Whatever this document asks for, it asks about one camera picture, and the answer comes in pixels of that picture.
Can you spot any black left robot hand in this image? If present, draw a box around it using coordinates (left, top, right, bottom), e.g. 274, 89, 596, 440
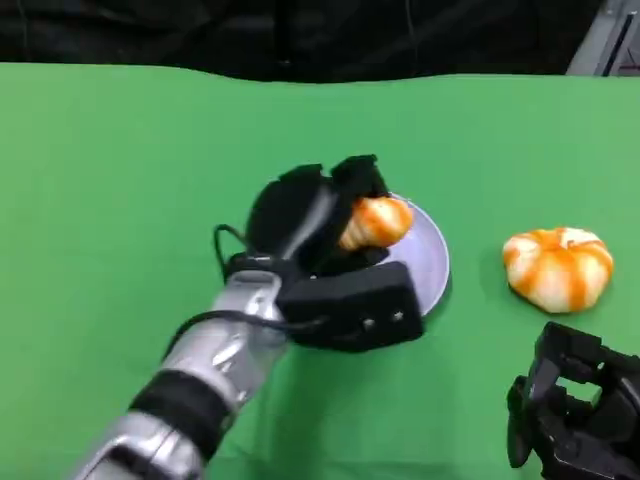
244, 154, 416, 281

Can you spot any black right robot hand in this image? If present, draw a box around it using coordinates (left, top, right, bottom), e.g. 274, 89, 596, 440
506, 321, 640, 480

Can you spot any orange and white toy bread roll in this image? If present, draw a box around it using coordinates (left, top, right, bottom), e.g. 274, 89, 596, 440
501, 226, 615, 315
338, 197, 415, 250

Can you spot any lilac round plate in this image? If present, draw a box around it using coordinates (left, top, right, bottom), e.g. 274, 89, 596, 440
372, 193, 452, 319

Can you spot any green table cloth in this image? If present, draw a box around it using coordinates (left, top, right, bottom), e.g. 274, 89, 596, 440
0, 60, 640, 480

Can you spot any black backdrop curtain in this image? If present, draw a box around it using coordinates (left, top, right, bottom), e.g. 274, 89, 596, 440
0, 0, 601, 84

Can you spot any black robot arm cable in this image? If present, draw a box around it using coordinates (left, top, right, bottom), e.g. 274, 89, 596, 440
163, 309, 329, 361
213, 224, 254, 281

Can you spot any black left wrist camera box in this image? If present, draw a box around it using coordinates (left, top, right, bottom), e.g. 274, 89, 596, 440
276, 261, 426, 354

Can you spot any grey metal frame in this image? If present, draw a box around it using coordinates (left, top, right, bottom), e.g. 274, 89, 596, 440
565, 0, 640, 78

